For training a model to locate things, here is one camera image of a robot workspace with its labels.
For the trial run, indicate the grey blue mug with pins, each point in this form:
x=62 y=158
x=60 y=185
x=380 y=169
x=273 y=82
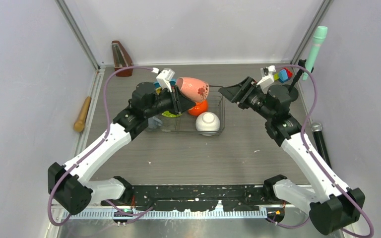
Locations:
x=154 y=123

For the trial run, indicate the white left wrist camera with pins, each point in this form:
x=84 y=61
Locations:
x=164 y=77

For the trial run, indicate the wooden rolling pin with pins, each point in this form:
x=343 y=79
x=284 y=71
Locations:
x=79 y=124

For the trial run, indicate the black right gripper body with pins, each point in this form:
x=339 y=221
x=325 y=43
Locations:
x=252 y=98

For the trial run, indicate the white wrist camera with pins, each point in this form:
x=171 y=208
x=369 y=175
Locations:
x=267 y=78
x=164 y=77

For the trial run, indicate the lime green plate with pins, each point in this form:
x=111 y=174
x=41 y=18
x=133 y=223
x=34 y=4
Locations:
x=168 y=114

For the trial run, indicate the black wire dish rack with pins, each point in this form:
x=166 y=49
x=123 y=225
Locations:
x=186 y=123

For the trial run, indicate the blue polka dot plate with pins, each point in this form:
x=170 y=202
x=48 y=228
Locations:
x=157 y=85

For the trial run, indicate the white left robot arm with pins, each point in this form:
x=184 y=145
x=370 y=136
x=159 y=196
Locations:
x=70 y=184

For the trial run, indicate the black handheld microphone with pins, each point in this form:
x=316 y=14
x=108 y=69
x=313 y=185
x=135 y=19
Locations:
x=317 y=131

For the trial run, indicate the orange bowl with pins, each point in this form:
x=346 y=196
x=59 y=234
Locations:
x=199 y=108

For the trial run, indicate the pink mug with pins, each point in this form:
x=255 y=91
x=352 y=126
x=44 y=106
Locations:
x=194 y=89

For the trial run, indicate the black microphone stand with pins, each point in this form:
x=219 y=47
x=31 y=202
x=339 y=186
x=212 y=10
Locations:
x=292 y=90

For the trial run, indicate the white bowl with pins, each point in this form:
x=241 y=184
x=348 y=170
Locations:
x=207 y=123

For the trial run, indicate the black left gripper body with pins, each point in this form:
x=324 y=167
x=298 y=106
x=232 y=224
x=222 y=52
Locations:
x=168 y=101

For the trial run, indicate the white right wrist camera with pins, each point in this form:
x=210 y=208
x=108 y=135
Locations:
x=267 y=78

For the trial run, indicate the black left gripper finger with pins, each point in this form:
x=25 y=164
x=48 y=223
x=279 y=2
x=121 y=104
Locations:
x=176 y=92
x=184 y=104

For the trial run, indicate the colourful toy blocks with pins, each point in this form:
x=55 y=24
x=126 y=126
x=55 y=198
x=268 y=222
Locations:
x=283 y=75

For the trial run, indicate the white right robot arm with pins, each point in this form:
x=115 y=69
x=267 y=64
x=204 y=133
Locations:
x=332 y=204

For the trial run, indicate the brown metronome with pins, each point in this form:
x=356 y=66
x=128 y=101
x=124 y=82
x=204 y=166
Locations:
x=121 y=59

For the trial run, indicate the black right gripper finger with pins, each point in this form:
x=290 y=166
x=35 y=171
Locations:
x=232 y=93
x=243 y=86

